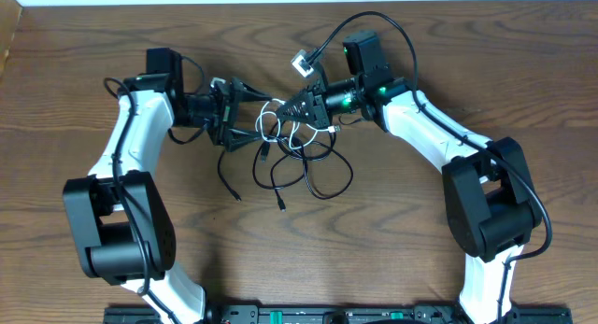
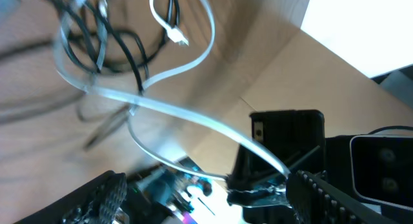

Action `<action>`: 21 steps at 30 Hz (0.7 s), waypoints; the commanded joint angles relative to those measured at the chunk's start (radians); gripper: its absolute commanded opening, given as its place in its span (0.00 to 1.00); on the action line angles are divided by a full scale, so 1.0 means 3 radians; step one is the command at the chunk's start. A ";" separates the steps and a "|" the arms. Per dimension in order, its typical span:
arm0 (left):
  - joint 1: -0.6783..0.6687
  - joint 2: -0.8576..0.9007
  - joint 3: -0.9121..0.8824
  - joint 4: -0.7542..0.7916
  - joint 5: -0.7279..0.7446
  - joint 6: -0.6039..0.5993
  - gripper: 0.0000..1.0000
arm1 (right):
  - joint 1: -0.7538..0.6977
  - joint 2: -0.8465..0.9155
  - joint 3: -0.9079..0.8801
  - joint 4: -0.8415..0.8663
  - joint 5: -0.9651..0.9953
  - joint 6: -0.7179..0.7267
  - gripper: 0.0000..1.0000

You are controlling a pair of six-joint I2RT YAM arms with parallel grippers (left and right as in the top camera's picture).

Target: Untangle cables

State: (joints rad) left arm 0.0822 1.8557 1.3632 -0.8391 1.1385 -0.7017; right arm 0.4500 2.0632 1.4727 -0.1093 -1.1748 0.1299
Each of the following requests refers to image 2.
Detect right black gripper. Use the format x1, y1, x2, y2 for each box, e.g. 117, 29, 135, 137
227, 110, 350, 223

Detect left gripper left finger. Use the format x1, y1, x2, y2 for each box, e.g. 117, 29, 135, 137
16, 170, 127, 224

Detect white usb cable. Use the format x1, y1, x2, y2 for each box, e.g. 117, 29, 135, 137
51, 0, 291, 181

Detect right camera cable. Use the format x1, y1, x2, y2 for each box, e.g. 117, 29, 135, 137
367, 125, 413, 136

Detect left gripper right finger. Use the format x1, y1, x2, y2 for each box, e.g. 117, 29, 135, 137
286, 170, 396, 224

